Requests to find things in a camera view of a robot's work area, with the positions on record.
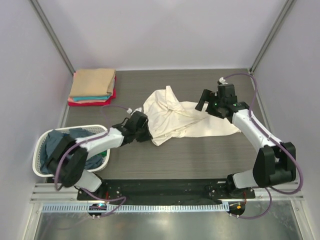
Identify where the cream white t shirt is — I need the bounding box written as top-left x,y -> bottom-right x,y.
143,85 -> 241,146

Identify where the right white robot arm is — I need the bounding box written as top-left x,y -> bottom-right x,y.
195,89 -> 297,192

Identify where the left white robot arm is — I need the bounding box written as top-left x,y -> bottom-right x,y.
46,112 -> 152,193

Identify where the folded red t shirt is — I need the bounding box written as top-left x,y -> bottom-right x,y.
67,76 -> 117,107

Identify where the green garment in basket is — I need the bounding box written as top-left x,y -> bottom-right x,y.
99,151 -> 108,158

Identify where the white plastic laundry basket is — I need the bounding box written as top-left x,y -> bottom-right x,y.
32,124 -> 110,178

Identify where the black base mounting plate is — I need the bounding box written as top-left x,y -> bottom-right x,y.
93,178 -> 256,202

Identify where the folded tan t shirt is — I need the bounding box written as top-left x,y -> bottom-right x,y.
69,68 -> 116,98

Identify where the folded teal t shirt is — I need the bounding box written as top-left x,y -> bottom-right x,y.
71,95 -> 112,102

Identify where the grey blue shirt in basket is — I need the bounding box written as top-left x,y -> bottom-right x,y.
39,127 -> 104,174

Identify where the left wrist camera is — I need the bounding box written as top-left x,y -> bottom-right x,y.
112,111 -> 148,132

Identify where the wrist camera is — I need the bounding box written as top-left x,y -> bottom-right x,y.
112,111 -> 148,132
217,84 -> 238,105

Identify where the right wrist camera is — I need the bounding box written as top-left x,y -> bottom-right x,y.
217,84 -> 238,105

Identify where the slotted white cable duct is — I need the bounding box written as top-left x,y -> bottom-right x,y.
41,202 -> 229,214

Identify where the right aluminium corner post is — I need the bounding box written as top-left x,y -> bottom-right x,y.
248,0 -> 297,73

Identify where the aluminium corner post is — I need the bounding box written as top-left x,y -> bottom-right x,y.
28,0 -> 75,74
248,0 -> 297,73

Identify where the aluminium rail beam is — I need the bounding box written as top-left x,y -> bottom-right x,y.
29,181 -> 304,204

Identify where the left aluminium corner post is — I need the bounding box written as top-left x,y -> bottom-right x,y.
28,0 -> 75,74

